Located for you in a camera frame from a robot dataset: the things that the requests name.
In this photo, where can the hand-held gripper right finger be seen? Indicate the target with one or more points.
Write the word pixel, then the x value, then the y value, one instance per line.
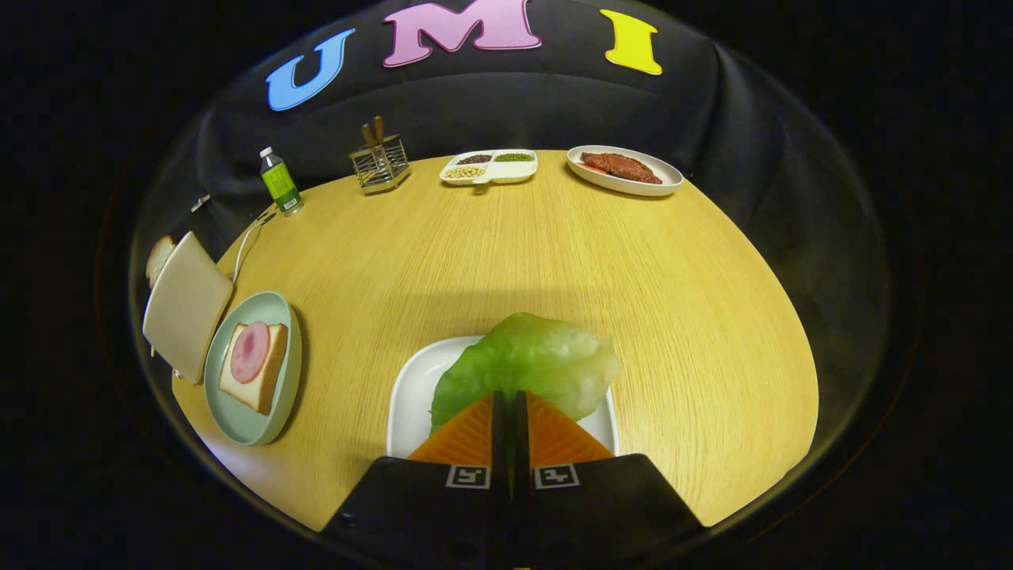
pixel 521 443

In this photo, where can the green lettuce leaf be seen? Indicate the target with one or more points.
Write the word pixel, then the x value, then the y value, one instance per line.
pixel 530 356

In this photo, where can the white divided bean dish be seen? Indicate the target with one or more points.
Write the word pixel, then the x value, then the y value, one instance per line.
pixel 506 172

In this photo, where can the toasted bread slice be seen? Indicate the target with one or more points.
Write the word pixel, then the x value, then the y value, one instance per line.
pixel 158 257

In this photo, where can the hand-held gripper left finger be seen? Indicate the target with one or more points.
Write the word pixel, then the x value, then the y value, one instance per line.
pixel 498 443

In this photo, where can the white toaster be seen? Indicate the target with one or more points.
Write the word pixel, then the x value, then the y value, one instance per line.
pixel 186 305

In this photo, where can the pale green round plate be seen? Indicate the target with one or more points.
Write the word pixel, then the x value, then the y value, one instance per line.
pixel 237 412

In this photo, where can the white square plate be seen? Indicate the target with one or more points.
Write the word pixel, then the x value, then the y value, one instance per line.
pixel 411 396

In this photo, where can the black backdrop cloth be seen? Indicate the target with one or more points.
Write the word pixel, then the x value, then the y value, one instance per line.
pixel 475 103

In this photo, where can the red meat slice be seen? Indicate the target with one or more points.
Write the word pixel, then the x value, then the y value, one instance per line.
pixel 621 166

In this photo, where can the white bread slice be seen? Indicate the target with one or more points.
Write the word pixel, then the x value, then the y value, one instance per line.
pixel 265 388

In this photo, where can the white oval plate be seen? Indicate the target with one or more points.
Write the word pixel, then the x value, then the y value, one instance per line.
pixel 625 188

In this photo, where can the green label water bottle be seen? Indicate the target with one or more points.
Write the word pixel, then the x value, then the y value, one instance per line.
pixel 281 184

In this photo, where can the pink ham slice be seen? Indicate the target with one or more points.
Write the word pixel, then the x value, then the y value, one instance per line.
pixel 249 352

